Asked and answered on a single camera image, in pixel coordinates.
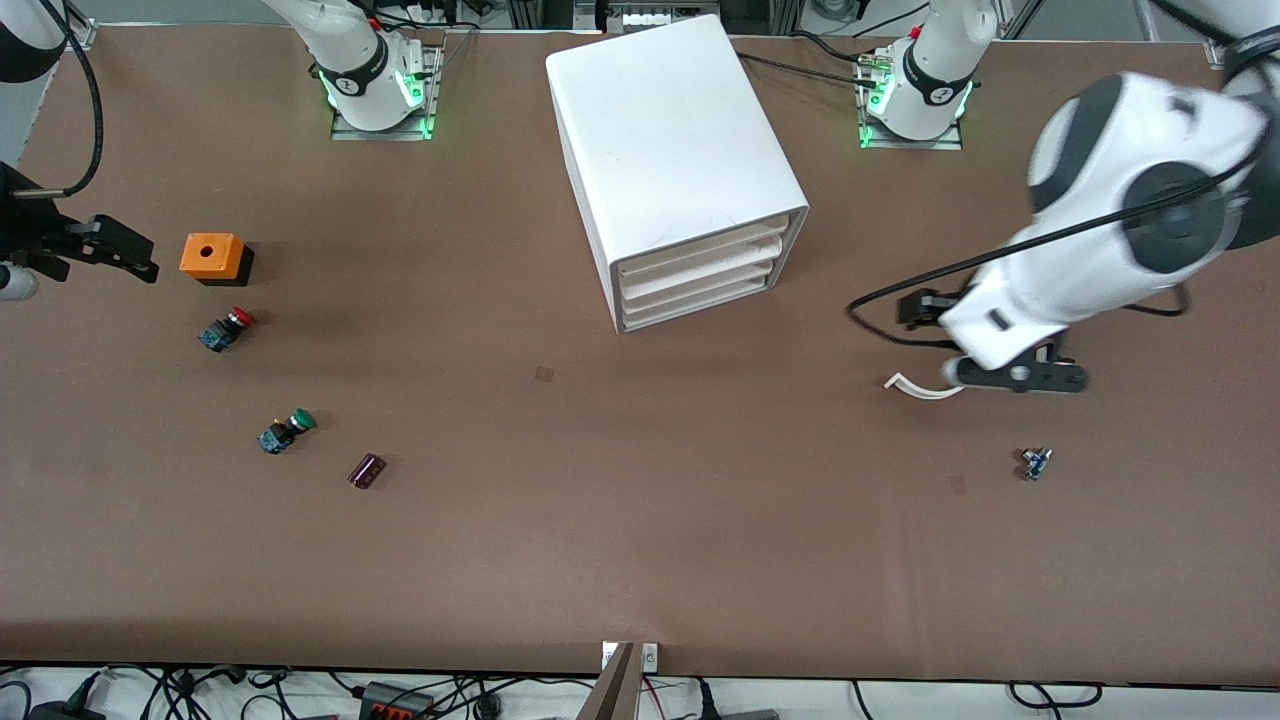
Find white plastic drawer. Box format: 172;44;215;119
619;238;789;300
623;276;773;333
616;213;807;281
621;258;781;316

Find white drawer cabinet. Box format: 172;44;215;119
545;13;811;336

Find white curved plastic strip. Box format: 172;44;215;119
883;371;965;402

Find orange box with hole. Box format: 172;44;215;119
179;233;255;288

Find black orange power strip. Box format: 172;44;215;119
358;681;438;720

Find red push button switch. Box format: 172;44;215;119
197;307;258;354

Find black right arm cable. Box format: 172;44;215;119
14;0;105;199

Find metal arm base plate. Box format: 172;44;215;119
857;52;965;153
329;40;444;143

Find green push button switch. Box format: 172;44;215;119
257;407;318;457

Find black cable on table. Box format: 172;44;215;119
738;30;881;81

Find aluminium frame rail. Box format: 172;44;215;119
504;0;807;37

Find black looped floor cable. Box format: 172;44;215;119
1006;680;1107;713

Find white metal bracket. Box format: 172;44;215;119
600;641;661;673

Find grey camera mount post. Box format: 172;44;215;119
574;641;642;720

